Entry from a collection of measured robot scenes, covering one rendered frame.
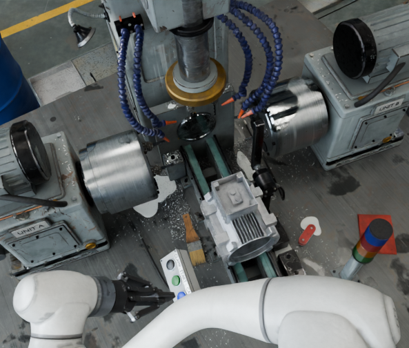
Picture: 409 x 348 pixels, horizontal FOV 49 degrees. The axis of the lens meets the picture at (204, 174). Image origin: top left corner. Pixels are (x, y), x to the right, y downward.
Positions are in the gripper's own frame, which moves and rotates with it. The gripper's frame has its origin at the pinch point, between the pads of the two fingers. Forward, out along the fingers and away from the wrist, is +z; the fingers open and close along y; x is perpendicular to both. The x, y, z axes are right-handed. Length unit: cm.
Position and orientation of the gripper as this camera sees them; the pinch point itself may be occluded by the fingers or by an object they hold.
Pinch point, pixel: (163, 296)
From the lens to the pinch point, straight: 123.3
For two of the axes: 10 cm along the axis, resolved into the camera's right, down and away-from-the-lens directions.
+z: 5.9, 2.2, 7.8
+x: -7.2, 5.7, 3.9
